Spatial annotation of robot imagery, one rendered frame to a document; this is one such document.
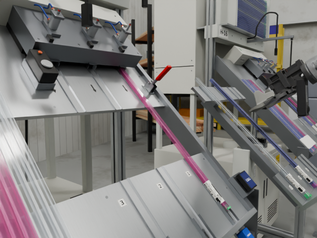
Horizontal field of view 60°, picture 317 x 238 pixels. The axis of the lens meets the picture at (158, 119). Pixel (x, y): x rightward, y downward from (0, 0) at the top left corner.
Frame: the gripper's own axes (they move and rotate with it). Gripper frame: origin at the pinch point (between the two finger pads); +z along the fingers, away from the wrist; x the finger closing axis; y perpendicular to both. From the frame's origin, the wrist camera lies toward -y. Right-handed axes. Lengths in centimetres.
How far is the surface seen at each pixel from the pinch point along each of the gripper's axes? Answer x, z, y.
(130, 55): 36.8, 11.0, 28.6
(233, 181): 30.1, 4.3, -15.8
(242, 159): 3.6, 12.5, -12.3
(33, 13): 62, 13, 40
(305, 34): -695, 46, 183
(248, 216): 35.1, 2.2, -23.9
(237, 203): 31.8, 5.2, -21.0
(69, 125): -150, 332, 149
